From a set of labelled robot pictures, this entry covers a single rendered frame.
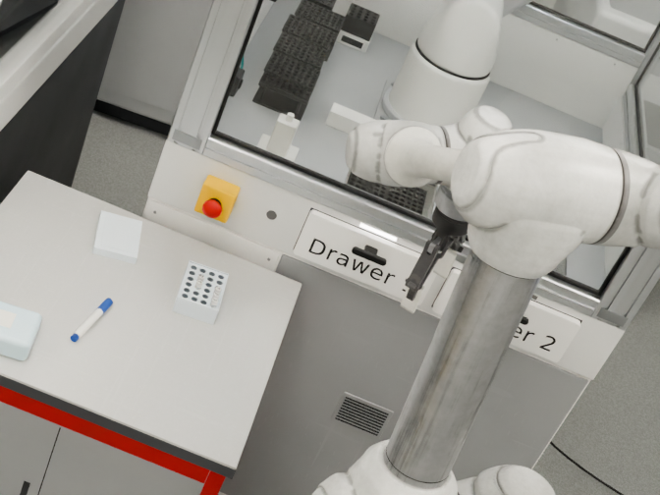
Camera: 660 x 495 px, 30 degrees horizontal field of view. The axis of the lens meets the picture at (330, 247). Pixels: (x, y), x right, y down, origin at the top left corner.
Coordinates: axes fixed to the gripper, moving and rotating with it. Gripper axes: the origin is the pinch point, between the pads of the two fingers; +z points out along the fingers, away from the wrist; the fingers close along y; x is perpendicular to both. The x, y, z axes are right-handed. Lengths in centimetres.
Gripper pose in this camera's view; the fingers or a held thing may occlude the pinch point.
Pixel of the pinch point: (425, 288)
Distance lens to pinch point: 237.8
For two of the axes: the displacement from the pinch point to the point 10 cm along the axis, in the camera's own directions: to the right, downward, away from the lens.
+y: 5.2, -4.6, 7.2
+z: -2.3, 7.3, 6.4
